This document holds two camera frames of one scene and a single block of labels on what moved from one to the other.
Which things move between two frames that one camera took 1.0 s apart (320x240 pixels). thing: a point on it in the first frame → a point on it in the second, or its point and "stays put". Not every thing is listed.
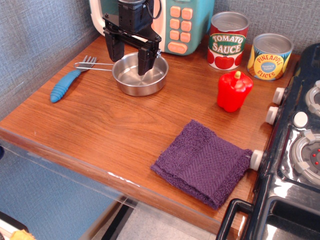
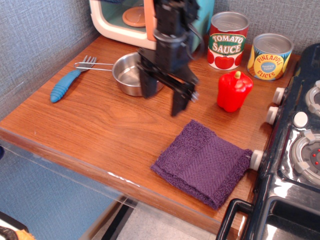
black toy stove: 286,202 stays put
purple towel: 203,164 stays put
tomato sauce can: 226,40 stays put
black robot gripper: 134,27 → 168,61
